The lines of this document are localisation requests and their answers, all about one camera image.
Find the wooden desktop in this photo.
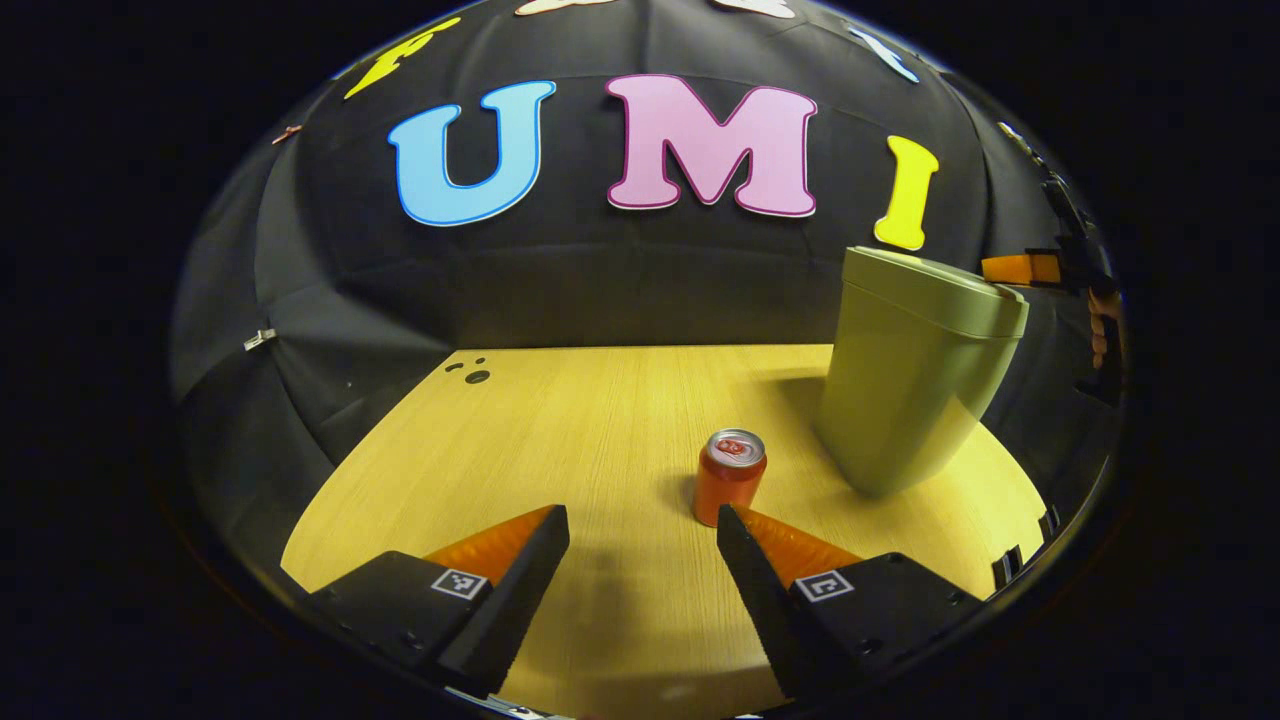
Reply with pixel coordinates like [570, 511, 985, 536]
[280, 344, 1048, 720]

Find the pale green garbage bin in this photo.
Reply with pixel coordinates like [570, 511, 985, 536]
[812, 245, 1031, 499]

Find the black backdrop cloth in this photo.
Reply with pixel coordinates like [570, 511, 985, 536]
[170, 0, 1126, 601]

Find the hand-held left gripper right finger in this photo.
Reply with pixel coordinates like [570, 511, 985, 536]
[716, 503, 987, 701]

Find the orange pop can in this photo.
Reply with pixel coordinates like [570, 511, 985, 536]
[692, 428, 769, 529]

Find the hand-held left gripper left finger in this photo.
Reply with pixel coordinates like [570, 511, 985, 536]
[300, 505, 571, 699]

